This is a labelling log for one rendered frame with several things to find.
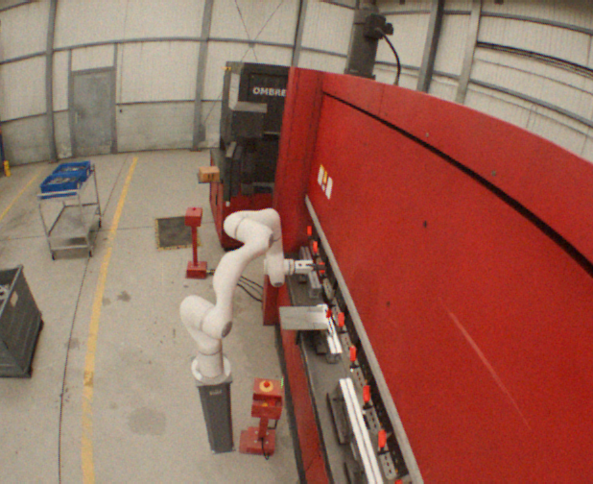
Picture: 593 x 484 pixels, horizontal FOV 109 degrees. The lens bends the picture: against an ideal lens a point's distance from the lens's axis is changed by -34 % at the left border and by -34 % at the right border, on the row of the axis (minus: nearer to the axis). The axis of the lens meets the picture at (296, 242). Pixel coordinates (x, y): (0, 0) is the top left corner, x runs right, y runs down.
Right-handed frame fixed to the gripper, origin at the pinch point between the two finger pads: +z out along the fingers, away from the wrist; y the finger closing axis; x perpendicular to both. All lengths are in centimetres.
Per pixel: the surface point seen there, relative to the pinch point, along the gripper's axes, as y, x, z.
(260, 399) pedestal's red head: 18, 71, -33
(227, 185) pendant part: 46, -77, -54
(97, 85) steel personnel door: 322, -520, -406
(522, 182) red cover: -130, 23, 2
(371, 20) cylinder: -88, -109, 14
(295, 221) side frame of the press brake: 55, -53, -1
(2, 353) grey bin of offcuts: 63, 66, -245
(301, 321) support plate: 15.6, 27.4, -8.4
